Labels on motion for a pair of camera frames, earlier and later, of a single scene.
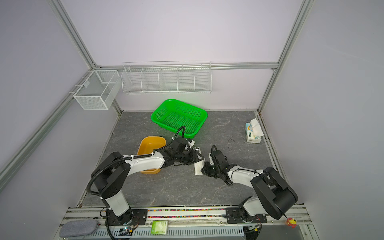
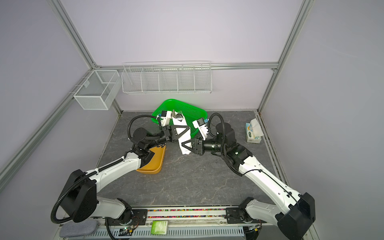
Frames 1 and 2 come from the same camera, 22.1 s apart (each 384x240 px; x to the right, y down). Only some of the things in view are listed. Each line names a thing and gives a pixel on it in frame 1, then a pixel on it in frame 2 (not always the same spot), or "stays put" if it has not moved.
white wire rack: (167, 77) stays put
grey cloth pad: (78, 228) stays put
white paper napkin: (199, 165) to (186, 136)
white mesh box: (98, 92) stays put
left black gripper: (194, 158) to (170, 133)
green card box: (159, 227) stays put
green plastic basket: (172, 114) stays put
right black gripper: (205, 169) to (198, 147)
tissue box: (253, 132) stays put
